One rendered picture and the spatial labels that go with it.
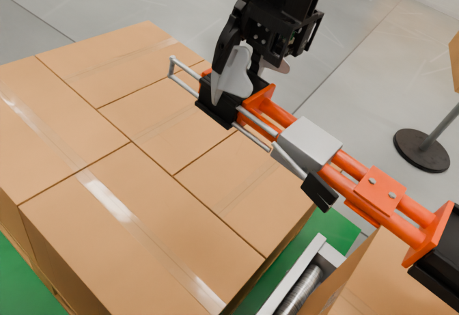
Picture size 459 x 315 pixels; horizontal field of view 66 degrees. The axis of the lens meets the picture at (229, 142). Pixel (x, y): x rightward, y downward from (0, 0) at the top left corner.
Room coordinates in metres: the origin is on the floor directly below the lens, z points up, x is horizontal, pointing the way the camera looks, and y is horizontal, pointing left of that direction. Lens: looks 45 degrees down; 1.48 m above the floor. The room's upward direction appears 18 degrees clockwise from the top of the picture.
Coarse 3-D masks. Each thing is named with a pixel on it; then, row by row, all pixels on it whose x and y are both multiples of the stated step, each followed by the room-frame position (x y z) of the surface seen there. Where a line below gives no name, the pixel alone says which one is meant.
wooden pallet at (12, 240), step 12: (0, 228) 0.60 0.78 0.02; (300, 228) 0.97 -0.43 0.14; (12, 240) 0.57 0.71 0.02; (24, 252) 0.50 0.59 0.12; (36, 264) 0.47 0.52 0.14; (48, 288) 0.44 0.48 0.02; (252, 288) 0.68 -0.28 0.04; (60, 300) 0.41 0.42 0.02; (240, 300) 0.57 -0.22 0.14; (72, 312) 0.39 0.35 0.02
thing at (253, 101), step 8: (208, 72) 0.42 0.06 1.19; (248, 72) 0.45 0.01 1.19; (256, 80) 0.44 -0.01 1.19; (264, 80) 0.45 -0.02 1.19; (256, 88) 0.42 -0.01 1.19; (264, 88) 0.43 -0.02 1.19; (272, 88) 0.44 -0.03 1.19; (256, 96) 0.40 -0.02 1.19; (264, 96) 0.42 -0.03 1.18; (240, 104) 0.38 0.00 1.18; (248, 104) 0.38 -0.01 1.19; (256, 104) 0.41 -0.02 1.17; (240, 120) 0.38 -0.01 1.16
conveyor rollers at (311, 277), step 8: (312, 264) 0.57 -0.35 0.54; (304, 272) 0.54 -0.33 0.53; (312, 272) 0.54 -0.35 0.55; (320, 272) 0.55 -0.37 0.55; (304, 280) 0.51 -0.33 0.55; (312, 280) 0.52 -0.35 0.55; (296, 288) 0.48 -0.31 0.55; (304, 288) 0.48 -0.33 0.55; (312, 288) 0.50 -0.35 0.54; (288, 296) 0.45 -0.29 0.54; (296, 296) 0.46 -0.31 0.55; (304, 296) 0.47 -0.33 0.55; (280, 304) 0.43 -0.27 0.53; (288, 304) 0.43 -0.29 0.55; (296, 304) 0.44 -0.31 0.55; (280, 312) 0.40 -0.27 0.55; (288, 312) 0.41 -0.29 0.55; (296, 312) 0.42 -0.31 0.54
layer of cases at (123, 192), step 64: (64, 64) 1.09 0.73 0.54; (128, 64) 1.22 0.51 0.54; (192, 64) 1.36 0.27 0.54; (0, 128) 0.69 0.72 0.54; (64, 128) 0.77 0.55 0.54; (128, 128) 0.86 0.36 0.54; (192, 128) 0.96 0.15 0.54; (0, 192) 0.51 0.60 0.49; (64, 192) 0.54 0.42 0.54; (128, 192) 0.61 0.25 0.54; (192, 192) 0.68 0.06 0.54; (256, 192) 0.77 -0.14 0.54; (64, 256) 0.37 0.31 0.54; (128, 256) 0.42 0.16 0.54; (192, 256) 0.48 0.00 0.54; (256, 256) 0.54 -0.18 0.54
